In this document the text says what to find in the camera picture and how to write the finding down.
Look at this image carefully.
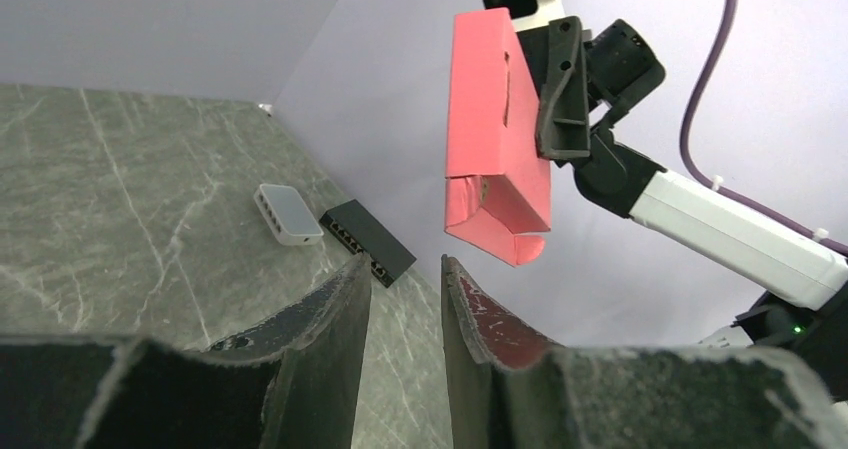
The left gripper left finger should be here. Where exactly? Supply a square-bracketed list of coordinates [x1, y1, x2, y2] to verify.
[1, 254, 372, 448]

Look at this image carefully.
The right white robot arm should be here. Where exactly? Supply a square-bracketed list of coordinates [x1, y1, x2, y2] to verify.
[518, 16, 847, 402]

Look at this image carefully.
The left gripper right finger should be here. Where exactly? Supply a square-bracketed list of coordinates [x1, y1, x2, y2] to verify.
[441, 256, 847, 448]

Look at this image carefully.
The black ridged tray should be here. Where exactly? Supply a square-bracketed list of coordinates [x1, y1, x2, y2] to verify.
[319, 199, 417, 287]

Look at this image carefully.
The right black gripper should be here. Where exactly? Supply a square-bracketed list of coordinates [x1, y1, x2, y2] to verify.
[518, 16, 665, 163]

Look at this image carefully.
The red paper box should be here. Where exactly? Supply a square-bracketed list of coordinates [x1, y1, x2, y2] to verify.
[444, 8, 552, 266]

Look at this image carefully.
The clear plastic case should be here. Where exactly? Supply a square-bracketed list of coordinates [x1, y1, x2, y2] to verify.
[253, 183, 324, 246]

